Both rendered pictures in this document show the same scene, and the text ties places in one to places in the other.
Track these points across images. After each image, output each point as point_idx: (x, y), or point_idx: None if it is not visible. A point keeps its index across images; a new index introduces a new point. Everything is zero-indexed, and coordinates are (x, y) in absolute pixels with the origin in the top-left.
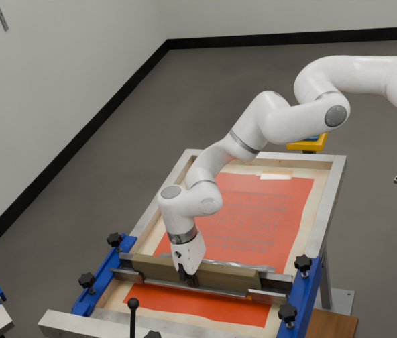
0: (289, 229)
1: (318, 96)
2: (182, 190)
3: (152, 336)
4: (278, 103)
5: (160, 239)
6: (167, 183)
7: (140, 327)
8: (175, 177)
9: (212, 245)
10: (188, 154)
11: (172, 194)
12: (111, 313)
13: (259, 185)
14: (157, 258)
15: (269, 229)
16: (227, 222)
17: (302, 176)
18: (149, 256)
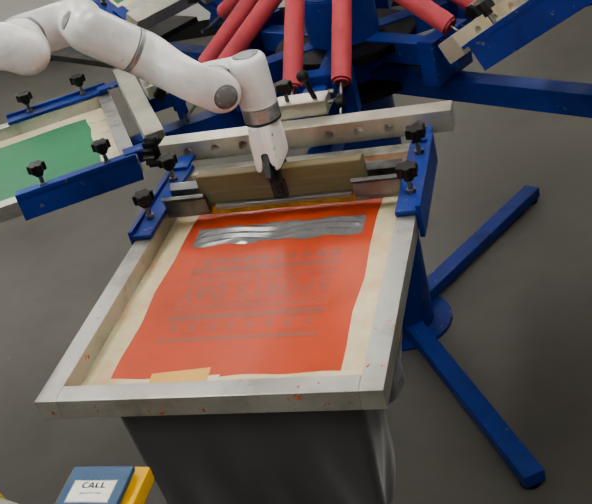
0: (168, 292)
1: (23, 18)
2: (231, 59)
3: (281, 82)
4: (69, 1)
5: (370, 246)
6: (390, 304)
7: (323, 125)
8: (378, 318)
9: (282, 254)
10: (371, 374)
11: (242, 53)
12: (383, 151)
13: (211, 354)
14: (324, 160)
15: (197, 287)
16: (265, 286)
17: (130, 382)
18: (336, 159)
